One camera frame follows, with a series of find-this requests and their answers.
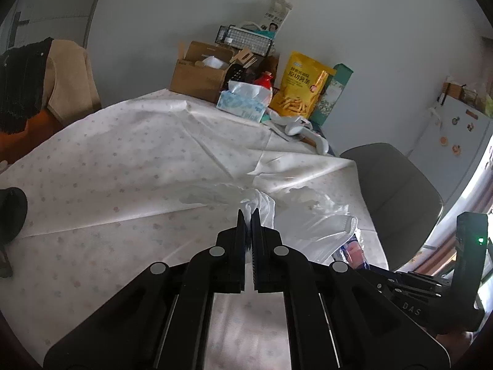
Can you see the open cardboard box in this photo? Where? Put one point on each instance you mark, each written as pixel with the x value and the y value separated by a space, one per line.
pixel 194 79

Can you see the beige coat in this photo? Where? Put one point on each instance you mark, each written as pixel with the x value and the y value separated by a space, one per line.
pixel 73 81

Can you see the grey chair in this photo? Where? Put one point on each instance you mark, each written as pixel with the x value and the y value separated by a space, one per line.
pixel 393 200

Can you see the white game controller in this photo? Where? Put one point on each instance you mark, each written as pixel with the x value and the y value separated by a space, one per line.
pixel 296 126

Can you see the black round object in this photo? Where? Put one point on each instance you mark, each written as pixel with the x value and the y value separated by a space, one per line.
pixel 11 216

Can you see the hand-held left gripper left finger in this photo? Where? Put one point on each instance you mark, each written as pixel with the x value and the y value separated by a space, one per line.
pixel 242 235

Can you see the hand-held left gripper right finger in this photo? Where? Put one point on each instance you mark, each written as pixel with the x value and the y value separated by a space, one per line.
pixel 255 235

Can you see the clear plastic bottle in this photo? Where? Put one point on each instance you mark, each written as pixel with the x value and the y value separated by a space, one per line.
pixel 229 44

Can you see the black utensil holder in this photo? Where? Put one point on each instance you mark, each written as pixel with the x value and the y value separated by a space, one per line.
pixel 237 72

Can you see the orange round fridge magnet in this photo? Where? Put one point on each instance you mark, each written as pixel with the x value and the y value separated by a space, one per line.
pixel 443 140

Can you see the grey knob fridge magnet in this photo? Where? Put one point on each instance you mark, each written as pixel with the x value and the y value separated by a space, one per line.
pixel 456 120

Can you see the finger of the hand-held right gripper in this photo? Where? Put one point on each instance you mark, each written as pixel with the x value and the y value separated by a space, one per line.
pixel 416 285

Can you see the red white vase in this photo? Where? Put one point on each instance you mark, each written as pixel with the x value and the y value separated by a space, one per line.
pixel 264 80

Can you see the yellow snack bag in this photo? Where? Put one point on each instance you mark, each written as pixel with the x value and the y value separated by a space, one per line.
pixel 298 88

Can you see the white printed paper bag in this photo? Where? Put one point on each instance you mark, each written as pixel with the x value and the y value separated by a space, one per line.
pixel 275 13

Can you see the tall green box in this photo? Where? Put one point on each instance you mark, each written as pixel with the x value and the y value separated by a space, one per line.
pixel 331 96

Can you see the grey door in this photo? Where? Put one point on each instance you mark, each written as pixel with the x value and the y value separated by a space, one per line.
pixel 57 4

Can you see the white plastic bag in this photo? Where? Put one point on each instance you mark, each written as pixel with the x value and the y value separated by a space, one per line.
pixel 308 223

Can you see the red blue packet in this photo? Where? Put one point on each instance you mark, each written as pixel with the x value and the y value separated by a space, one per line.
pixel 352 252

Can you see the orange cloth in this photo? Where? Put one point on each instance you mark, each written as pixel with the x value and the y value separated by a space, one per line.
pixel 27 135

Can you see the blue white tissue box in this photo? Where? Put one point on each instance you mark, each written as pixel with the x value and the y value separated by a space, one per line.
pixel 240 102

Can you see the white fridge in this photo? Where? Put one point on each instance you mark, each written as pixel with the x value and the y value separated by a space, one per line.
pixel 450 169

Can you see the small cardboard box on fridge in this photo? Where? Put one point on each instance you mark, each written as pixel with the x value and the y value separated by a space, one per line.
pixel 452 89

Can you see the white dotted tablecloth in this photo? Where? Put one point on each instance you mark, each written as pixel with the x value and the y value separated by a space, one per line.
pixel 134 162

